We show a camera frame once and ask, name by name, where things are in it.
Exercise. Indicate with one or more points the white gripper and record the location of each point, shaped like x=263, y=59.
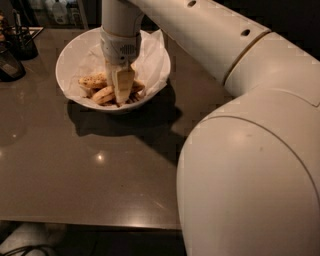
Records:
x=120, y=50

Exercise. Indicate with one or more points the spotted banana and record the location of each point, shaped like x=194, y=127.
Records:
x=106, y=94
x=134, y=97
x=94, y=81

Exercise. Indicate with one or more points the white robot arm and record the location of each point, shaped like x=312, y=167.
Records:
x=248, y=178

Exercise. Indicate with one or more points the white robot base below table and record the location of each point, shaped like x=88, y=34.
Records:
x=33, y=239

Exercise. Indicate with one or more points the white bowl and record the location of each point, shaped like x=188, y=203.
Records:
x=71, y=53

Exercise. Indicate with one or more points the white paper liner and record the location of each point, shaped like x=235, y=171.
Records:
x=150, y=60

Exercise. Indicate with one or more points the white bottle in background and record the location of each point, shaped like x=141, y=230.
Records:
x=59, y=9

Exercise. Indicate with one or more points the black wire utensil holder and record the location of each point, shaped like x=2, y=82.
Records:
x=23, y=45

